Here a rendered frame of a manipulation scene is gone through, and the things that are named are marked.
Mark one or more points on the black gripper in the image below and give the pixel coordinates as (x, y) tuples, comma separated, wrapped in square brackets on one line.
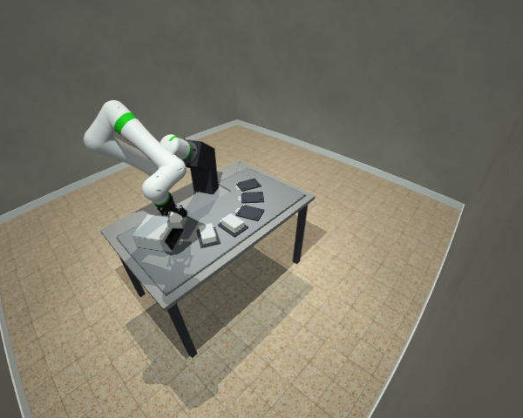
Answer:
[(173, 208)]

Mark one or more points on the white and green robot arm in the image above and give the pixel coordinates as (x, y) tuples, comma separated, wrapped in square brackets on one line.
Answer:
[(164, 165)]

